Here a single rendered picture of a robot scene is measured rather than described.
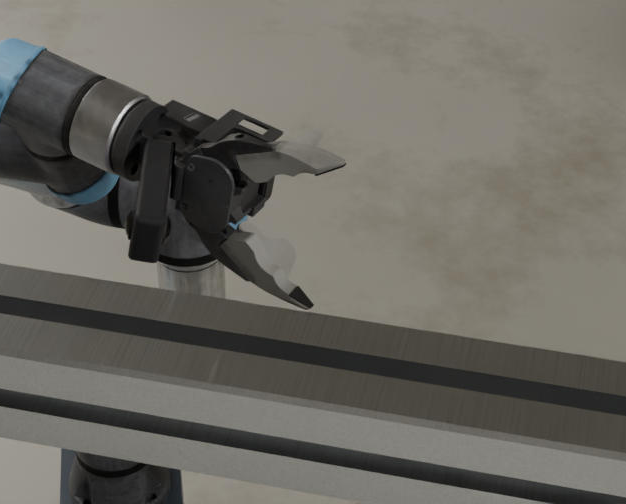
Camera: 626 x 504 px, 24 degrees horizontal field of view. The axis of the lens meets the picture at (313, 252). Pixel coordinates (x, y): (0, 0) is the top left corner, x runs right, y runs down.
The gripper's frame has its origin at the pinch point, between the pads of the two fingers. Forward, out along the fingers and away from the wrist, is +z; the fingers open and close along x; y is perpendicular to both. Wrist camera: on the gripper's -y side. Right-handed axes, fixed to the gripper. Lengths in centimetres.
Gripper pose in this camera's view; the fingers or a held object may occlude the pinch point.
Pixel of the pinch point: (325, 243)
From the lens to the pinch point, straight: 118.9
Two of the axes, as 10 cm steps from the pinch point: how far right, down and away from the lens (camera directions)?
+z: 8.7, 4.1, -2.8
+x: -1.7, 7.8, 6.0
